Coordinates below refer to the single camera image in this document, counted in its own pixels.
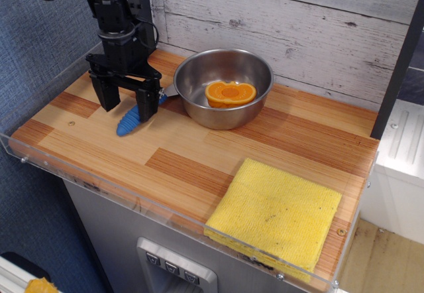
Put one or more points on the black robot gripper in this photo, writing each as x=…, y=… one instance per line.
x=124, y=64

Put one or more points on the blue handled metal fork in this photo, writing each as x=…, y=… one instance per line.
x=131, y=119

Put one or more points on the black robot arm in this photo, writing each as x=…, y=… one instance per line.
x=117, y=17

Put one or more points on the silver metal bowl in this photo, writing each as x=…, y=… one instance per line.
x=195, y=73

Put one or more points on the orange toy fruit slice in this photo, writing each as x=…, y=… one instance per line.
x=222, y=94

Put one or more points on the silver toy fridge cabinet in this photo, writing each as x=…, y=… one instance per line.
x=142, y=249

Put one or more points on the clear acrylic table guard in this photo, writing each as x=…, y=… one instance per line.
x=184, y=169

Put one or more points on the yellow folded cloth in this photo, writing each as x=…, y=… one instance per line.
x=279, y=219

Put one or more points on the yellow object bottom left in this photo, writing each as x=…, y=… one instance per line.
x=40, y=285

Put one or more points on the white toy sink unit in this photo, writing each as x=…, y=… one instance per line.
x=393, y=198

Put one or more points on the black vertical post left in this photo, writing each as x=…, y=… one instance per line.
x=145, y=14

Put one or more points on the black vertical post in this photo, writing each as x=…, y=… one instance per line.
x=145, y=14
x=405, y=56

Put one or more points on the black vertical post right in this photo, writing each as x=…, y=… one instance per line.
x=405, y=56

